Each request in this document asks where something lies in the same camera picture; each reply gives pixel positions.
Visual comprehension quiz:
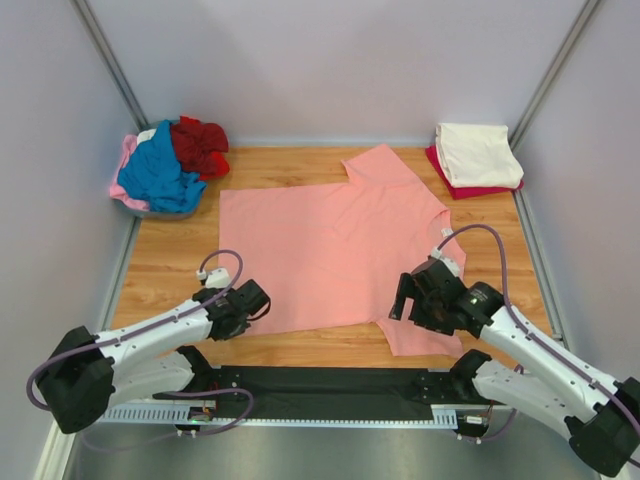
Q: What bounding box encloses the salmon pink t-shirt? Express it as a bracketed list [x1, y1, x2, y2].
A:
[219, 145, 466, 357]

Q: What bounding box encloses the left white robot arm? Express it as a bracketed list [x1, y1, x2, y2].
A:
[34, 280, 271, 434]

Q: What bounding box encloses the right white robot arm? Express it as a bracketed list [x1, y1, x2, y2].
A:
[390, 258, 639, 478]

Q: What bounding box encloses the folded magenta t-shirt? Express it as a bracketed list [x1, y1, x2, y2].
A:
[425, 145, 524, 200]

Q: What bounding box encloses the folded white t-shirt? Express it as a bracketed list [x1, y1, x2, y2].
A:
[435, 123, 524, 190]

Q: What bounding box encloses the blue t-shirt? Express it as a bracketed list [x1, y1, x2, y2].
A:
[117, 120, 207, 214]

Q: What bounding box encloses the light pink t-shirt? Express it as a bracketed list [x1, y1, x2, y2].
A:
[108, 133, 151, 212]

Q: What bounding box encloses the dark red t-shirt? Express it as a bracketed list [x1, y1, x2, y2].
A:
[170, 116, 230, 181]

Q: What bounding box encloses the white t-shirt in basket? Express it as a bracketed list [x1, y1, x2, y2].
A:
[137, 128, 156, 144]

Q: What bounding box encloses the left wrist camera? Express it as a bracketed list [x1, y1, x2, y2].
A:
[196, 268, 231, 289]

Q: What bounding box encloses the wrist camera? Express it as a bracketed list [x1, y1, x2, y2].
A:
[196, 268, 231, 289]
[430, 248, 461, 277]

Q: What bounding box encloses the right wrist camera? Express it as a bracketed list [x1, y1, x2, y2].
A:
[430, 248, 461, 277]

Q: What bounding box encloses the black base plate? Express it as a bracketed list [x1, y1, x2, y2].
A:
[183, 366, 490, 421]

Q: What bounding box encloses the white slotted cable duct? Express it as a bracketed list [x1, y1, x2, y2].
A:
[99, 403, 458, 430]

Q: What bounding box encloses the left corner aluminium post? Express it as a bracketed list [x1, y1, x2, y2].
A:
[70, 0, 149, 130]

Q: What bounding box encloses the corner aluminium post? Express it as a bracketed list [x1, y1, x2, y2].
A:
[70, 0, 149, 130]
[509, 0, 605, 150]

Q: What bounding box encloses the right corner aluminium post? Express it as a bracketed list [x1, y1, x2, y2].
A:
[509, 0, 605, 150]

